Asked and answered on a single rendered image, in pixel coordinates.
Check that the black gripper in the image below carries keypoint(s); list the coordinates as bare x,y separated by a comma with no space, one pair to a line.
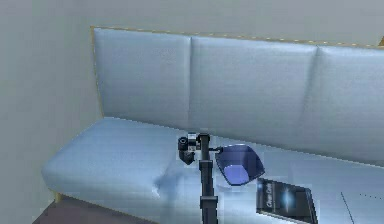
186,156

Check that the dark blue square bowl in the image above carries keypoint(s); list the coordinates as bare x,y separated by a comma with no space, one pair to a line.
238,165

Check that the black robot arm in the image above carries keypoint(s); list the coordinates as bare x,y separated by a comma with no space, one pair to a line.
206,186

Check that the pale blue padded sofa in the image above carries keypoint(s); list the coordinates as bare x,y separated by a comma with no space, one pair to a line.
140,83

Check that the black book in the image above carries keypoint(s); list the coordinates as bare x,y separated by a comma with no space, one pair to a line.
286,200

